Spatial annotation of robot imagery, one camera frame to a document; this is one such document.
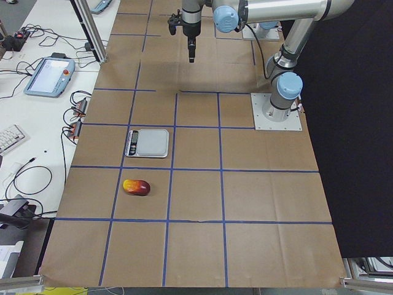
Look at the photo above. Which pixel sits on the orange black usb hub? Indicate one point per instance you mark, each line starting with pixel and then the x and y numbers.
pixel 79 110

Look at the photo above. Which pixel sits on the silver digital kitchen scale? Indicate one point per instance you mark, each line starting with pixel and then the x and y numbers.
pixel 150 143

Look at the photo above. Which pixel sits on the red yellow mango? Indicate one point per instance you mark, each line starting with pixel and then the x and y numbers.
pixel 136 187

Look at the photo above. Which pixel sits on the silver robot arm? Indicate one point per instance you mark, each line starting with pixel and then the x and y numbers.
pixel 236 15

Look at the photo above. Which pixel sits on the aluminium frame post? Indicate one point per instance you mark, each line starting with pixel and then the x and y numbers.
pixel 88 25

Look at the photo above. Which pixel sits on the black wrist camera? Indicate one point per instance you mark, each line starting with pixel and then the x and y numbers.
pixel 174 21

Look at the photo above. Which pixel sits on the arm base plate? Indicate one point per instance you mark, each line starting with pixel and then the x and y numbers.
pixel 268 118

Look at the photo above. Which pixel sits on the white keyboard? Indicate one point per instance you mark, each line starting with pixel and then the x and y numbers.
pixel 12 137

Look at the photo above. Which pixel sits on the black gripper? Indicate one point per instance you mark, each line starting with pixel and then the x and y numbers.
pixel 191 29

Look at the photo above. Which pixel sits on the blue teach pendant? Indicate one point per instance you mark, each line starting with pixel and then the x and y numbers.
pixel 100 7
pixel 50 77

